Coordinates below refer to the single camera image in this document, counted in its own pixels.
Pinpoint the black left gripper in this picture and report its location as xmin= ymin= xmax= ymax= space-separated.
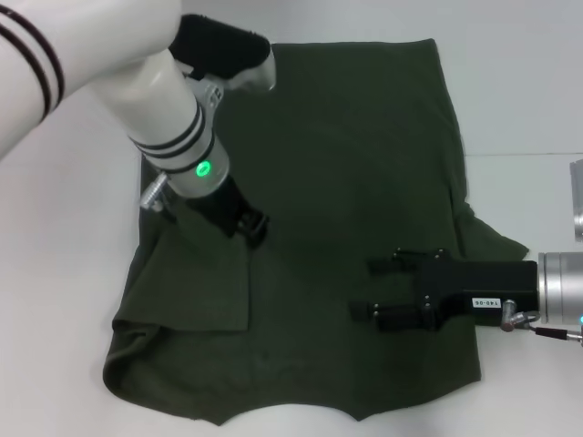
xmin=184 ymin=178 xmax=271 ymax=250

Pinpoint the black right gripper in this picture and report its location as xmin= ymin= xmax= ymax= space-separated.
xmin=349 ymin=248 xmax=542 ymax=334

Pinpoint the dark green shirt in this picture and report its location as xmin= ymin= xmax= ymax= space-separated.
xmin=102 ymin=38 xmax=530 ymax=428

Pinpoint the left gripper cable with connector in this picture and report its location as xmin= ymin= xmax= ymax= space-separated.
xmin=139 ymin=175 xmax=178 ymax=215

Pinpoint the gripper cable with connector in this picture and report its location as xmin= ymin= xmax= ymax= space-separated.
xmin=498 ymin=298 xmax=583 ymax=343
xmin=139 ymin=175 xmax=178 ymax=215

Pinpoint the right gripper cable with connector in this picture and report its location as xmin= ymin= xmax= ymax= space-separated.
xmin=498 ymin=298 xmax=583 ymax=343

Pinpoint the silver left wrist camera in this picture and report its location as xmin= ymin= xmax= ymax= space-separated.
xmin=168 ymin=13 xmax=278 ymax=93

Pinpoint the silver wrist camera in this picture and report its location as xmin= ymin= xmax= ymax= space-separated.
xmin=568 ymin=159 xmax=583 ymax=241
xmin=168 ymin=13 xmax=278 ymax=93

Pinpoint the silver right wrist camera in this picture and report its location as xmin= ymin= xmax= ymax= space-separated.
xmin=568 ymin=159 xmax=583 ymax=241

